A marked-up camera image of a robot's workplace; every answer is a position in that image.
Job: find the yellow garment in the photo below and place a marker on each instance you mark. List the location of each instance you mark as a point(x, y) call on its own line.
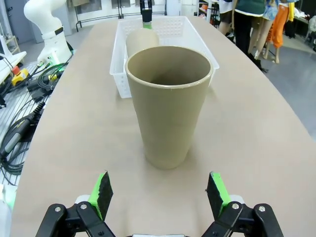
point(291, 10)

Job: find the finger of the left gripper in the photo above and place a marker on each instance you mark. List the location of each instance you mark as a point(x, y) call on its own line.
point(146, 12)

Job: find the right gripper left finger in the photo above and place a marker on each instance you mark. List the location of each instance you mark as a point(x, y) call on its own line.
point(103, 195)

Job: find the mannequin in orange clothes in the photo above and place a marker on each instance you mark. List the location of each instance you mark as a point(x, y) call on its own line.
point(280, 24)

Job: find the beige plastic cup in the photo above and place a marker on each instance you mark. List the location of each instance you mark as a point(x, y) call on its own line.
point(168, 118)
point(142, 42)

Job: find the white perforated plastic basket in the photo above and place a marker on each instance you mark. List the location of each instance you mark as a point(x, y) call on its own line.
point(187, 37)

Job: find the yellow emergency stop box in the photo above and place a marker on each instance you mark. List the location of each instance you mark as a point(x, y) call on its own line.
point(21, 75)

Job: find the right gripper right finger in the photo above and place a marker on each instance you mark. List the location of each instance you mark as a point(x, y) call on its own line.
point(214, 195)

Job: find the black-framed table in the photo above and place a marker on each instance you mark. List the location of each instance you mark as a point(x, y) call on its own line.
point(98, 21)

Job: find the mannequin in blue patterned clothes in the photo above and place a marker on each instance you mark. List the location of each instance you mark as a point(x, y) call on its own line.
point(270, 10)

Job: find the person in dark clothes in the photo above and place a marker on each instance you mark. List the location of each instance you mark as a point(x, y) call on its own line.
point(243, 29)

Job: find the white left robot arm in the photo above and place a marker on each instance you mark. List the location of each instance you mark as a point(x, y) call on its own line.
point(47, 24)

